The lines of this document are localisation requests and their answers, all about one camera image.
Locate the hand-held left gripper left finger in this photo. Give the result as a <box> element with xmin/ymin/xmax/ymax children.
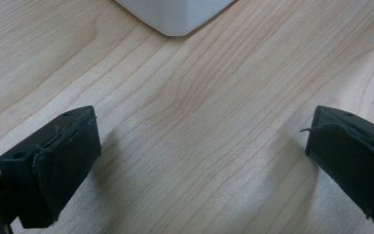
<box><xmin>0</xmin><ymin>105</ymin><xmax>102</xmax><ymax>229</ymax></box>

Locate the white plastic box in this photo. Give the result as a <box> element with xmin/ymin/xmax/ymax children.
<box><xmin>114</xmin><ymin>0</ymin><xmax>238</xmax><ymax>37</ymax></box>

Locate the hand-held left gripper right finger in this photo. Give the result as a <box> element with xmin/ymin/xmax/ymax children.
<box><xmin>300</xmin><ymin>104</ymin><xmax>374</xmax><ymax>228</ymax></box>

